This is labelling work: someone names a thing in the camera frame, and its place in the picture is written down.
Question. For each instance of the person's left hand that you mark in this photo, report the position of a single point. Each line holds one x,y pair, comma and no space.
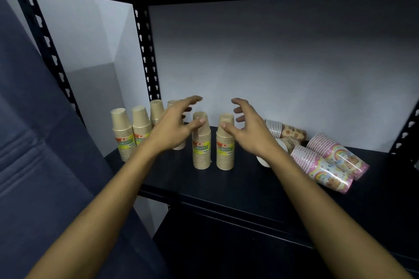
170,128

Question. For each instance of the person's right hand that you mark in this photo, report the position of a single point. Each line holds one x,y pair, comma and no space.
255,136

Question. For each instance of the person's right thumb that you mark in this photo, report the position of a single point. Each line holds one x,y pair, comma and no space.
230,129

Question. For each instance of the person's left thumb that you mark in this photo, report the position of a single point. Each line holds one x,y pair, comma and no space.
195,123

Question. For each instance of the person's left forearm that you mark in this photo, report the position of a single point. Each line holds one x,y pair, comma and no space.
98,213

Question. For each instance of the person's right forearm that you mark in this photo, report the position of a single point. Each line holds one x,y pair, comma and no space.
324,216

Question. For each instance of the row of brown cup stacks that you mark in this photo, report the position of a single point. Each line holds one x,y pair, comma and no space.
201,151

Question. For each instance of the flower print paper cup stack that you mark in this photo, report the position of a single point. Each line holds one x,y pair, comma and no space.
290,143
289,131

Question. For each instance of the black metal shelving rack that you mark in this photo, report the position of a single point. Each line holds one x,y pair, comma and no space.
245,190

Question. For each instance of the pink rainbow paper cup stack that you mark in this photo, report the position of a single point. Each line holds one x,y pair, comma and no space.
322,170
342,157

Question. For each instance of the dark blue upholstered cushion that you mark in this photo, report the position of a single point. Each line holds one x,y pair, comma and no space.
39,157

